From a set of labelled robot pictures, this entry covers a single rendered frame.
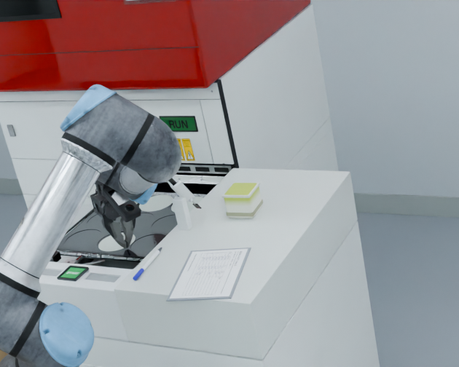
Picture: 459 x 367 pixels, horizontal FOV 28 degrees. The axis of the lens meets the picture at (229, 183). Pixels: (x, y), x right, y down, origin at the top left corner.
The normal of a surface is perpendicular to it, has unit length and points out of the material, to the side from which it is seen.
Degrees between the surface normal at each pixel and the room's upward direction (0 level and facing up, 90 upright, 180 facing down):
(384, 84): 90
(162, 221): 0
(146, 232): 0
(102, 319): 90
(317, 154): 90
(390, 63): 90
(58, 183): 52
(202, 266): 0
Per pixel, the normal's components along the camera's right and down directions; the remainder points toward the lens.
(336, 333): 0.88, 0.04
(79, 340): 0.59, -0.56
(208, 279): -0.19, -0.89
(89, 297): -0.44, 0.45
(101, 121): 0.14, -0.04
